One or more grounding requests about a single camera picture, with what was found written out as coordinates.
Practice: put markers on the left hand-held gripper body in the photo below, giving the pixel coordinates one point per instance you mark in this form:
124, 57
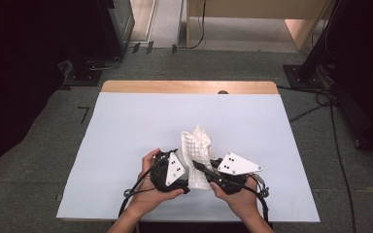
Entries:
175, 170

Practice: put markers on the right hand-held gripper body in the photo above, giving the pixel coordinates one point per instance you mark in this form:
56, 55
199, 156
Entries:
236, 166

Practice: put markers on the white waffle cloth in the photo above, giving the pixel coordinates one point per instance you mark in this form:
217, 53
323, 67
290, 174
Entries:
197, 149

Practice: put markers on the person's left hand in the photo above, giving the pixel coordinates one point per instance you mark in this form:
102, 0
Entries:
152, 200

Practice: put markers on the person's right hand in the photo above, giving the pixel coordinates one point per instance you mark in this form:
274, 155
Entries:
241, 202

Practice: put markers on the white table sheet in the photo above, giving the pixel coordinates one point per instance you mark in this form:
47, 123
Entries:
175, 110

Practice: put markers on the black stand base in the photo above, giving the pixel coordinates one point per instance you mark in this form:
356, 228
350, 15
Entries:
301, 77
84, 77

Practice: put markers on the black slanted stand pole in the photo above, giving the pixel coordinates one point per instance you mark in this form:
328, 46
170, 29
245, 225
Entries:
320, 42

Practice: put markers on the glass door cabinet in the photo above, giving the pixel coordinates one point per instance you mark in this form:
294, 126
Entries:
123, 19

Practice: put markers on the light wooden desk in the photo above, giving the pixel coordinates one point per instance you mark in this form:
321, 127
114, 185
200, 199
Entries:
255, 8

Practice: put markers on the dark curtain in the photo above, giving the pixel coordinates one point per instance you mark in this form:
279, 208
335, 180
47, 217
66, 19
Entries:
13, 81

